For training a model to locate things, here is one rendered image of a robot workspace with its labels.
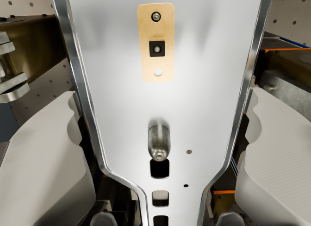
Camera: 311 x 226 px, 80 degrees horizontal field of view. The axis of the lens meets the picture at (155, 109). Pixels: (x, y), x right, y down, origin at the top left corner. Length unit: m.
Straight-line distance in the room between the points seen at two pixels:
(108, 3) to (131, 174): 0.26
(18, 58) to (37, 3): 0.38
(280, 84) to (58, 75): 0.55
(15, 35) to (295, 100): 0.29
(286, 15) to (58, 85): 0.65
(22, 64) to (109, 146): 0.16
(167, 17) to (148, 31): 0.02
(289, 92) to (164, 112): 0.15
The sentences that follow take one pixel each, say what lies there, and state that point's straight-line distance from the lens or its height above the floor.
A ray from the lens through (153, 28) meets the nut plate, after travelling 0.22.
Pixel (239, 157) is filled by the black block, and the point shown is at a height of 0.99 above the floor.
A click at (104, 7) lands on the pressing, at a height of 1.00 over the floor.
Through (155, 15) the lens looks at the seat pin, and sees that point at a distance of 0.21.
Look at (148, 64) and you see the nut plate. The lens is 0.22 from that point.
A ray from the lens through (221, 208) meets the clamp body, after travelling 0.51.
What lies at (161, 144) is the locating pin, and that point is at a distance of 0.24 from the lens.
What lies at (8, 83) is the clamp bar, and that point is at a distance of 0.21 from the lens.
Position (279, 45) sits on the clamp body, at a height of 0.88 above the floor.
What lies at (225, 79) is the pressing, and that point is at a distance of 0.25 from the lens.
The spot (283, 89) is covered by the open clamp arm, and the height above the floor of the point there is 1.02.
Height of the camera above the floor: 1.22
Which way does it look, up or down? 58 degrees down
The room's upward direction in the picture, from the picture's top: 180 degrees counter-clockwise
